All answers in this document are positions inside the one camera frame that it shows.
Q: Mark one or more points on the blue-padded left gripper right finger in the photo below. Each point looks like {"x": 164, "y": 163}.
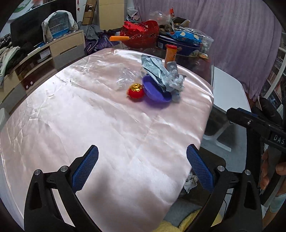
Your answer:
{"x": 244, "y": 210}

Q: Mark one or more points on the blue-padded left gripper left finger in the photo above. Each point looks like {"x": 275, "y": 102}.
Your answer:
{"x": 41, "y": 212}

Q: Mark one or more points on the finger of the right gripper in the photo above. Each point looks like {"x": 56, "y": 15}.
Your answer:
{"x": 246, "y": 119}

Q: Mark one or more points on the blue white small tube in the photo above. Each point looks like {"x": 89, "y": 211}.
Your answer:
{"x": 175, "y": 95}

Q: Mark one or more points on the silver foil snack bag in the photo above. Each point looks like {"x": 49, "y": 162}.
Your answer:
{"x": 156, "y": 69}

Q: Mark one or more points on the purple plastic plate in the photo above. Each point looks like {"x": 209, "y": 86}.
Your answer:
{"x": 154, "y": 91}

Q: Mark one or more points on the orange red-capped tube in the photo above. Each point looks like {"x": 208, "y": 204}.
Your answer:
{"x": 171, "y": 51}

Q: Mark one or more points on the red gold round ball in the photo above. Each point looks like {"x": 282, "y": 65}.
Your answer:
{"x": 135, "y": 91}

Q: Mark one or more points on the clear plastic bag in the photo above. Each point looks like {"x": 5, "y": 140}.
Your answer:
{"x": 127, "y": 77}

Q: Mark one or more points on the person's right hand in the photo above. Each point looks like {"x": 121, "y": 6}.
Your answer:
{"x": 267, "y": 169}

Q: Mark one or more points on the white side table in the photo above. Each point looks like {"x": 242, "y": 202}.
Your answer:
{"x": 228, "y": 93}

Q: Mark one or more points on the white bookshelf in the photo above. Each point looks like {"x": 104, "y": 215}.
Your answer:
{"x": 271, "y": 90}

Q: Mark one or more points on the purple curtain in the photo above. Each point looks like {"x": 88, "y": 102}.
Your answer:
{"x": 246, "y": 35}

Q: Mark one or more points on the blue round cookie tin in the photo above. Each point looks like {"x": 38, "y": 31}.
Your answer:
{"x": 183, "y": 48}

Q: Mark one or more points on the blue snack bag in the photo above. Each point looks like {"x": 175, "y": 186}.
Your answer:
{"x": 185, "y": 36}

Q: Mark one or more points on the clear bag of snacks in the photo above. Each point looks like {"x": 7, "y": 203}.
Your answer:
{"x": 206, "y": 41}

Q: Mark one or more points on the pink satin tablecloth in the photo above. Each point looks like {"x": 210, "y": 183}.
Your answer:
{"x": 142, "y": 163}

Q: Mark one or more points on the red perforated basket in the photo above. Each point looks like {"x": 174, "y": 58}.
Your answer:
{"x": 141, "y": 35}

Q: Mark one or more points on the beige TV cabinet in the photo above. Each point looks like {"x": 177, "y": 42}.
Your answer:
{"x": 38, "y": 66}

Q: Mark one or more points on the beige air conditioner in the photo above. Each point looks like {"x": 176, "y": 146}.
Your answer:
{"x": 111, "y": 14}

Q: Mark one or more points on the cardboard box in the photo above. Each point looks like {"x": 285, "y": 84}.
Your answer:
{"x": 89, "y": 12}

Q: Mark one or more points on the black television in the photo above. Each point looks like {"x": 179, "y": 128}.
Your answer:
{"x": 28, "y": 29}

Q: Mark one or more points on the blue bird cage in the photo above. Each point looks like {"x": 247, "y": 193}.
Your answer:
{"x": 58, "y": 24}

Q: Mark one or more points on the orange handle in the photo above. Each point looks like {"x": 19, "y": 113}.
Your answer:
{"x": 118, "y": 38}

